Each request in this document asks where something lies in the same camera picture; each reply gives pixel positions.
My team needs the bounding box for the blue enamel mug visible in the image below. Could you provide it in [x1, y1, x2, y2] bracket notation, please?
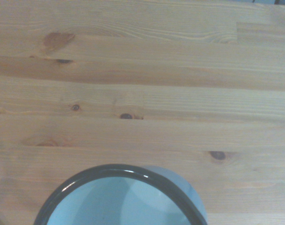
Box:
[33, 163, 208, 225]

